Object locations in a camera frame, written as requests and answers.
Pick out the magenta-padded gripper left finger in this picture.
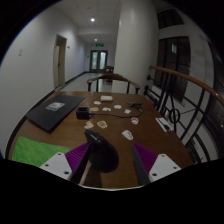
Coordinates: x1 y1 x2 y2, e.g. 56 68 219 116
39 141 94 186

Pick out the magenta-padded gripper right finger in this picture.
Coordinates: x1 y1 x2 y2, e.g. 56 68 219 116
131 142 182 187

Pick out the black vertical computer mouse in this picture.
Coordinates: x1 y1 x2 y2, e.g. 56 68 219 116
83 128 120 174

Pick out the green mouse pad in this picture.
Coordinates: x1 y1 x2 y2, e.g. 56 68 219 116
11 135 72 168

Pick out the white rectangular card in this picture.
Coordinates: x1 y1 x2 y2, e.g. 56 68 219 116
155 116 174 133

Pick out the black closed laptop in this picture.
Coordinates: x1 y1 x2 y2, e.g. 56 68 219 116
25 94 87 134

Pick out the small black box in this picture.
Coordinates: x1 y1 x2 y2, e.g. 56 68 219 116
75 106 90 120

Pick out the bunch of dark keys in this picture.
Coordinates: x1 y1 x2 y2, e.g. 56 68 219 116
127 102 145 113

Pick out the small white box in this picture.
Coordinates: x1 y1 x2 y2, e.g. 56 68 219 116
100 95 114 103

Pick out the wood-topped black metal railing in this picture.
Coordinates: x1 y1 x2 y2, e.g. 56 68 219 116
143 64 224 164

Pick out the tall dark window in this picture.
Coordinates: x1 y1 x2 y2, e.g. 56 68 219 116
153 36 192 103

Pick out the wooden armchair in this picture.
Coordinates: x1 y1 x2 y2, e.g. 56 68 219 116
86 72 142 95

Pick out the corridor side door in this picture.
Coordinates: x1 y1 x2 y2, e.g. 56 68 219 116
52 33 68 90

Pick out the distant wooden furniture group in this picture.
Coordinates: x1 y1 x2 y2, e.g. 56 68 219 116
103 65 115 74

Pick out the glass double door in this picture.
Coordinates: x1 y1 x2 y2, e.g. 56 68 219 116
89 49 109 73

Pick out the small dark transom window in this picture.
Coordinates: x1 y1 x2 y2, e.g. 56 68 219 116
156 8 185 30

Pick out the thin black cable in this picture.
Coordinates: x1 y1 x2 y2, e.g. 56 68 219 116
87 112 140 119

